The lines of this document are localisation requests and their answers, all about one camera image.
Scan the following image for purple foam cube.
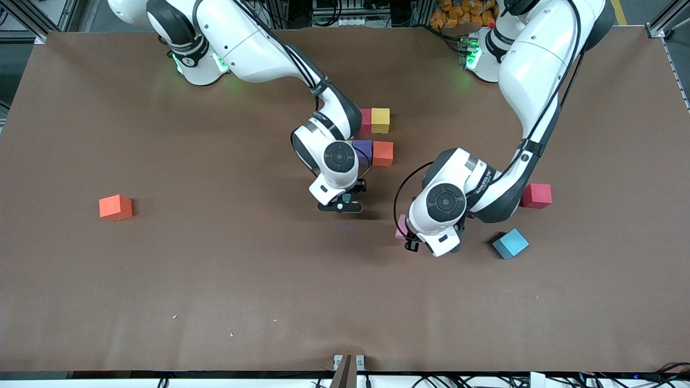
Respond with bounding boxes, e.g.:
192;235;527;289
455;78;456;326
353;140;373;167

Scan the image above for orange foam cube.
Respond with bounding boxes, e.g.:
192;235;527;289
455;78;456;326
372;141;394;168
99;194;134;222

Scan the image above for blue foam cube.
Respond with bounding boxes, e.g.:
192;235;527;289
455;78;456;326
492;228;530;260

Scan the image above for black equipment rack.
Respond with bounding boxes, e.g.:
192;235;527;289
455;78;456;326
310;0;426;29

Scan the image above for orange snack bags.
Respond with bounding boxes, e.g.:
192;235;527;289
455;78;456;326
430;0;499;29

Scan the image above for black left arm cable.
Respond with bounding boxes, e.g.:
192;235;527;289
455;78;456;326
393;0;585;243

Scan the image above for metal table edge bracket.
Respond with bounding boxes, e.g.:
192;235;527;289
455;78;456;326
333;354;365;371

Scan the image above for brown mounting post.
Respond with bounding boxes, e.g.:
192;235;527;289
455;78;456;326
330;354;357;388

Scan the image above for aluminium table side rail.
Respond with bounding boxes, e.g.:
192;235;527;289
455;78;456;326
662;38;690;114

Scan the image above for aluminium frame profile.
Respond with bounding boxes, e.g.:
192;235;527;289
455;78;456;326
0;0;81;45
644;0;690;41

